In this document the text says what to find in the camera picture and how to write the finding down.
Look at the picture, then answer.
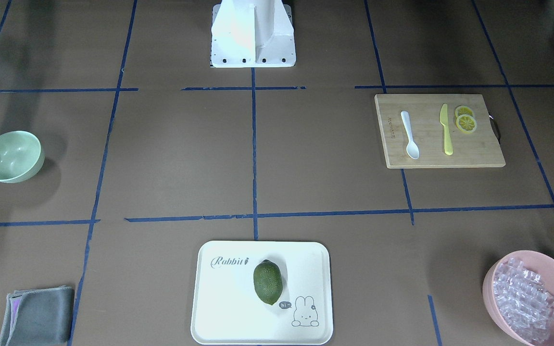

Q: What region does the mint green bowl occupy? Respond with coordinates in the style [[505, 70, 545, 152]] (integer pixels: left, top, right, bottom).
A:
[[0, 131, 45, 184]]

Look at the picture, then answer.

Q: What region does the white plastic spoon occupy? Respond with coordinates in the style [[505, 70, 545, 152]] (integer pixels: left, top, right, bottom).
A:
[[400, 111, 420, 160]]

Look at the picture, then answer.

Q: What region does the grey folded cloth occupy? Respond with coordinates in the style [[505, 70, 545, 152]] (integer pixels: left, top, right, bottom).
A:
[[0, 285, 74, 346]]

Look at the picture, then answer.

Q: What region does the cream rabbit tray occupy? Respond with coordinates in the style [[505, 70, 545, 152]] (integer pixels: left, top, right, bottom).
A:
[[190, 241, 334, 346]]

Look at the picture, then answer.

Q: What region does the green avocado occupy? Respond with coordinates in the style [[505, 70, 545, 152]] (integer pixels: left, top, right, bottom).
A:
[[253, 259, 283, 305]]

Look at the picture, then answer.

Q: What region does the yellow plastic knife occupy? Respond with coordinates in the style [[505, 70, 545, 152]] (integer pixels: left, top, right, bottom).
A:
[[439, 103, 453, 156]]

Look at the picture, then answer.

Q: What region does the upper lemon slice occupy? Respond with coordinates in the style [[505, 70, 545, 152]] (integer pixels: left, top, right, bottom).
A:
[[454, 105, 476, 118]]

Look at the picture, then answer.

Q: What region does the lemon slice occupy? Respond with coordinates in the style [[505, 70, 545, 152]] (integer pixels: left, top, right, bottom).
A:
[[455, 114, 478, 134], [454, 105, 476, 118]]

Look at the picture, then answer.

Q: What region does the lower lemon slice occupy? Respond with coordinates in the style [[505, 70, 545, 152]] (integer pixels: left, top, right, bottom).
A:
[[455, 114, 478, 134]]

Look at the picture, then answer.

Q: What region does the bamboo cutting board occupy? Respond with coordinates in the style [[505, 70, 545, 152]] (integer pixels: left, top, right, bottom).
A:
[[374, 94, 505, 169]]

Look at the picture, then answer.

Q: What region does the clear ice cubes pile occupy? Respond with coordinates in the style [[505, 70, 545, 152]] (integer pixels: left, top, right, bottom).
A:
[[492, 258, 554, 345]]

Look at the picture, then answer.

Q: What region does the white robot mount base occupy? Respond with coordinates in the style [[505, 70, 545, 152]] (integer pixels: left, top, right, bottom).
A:
[[210, 0, 297, 68]]

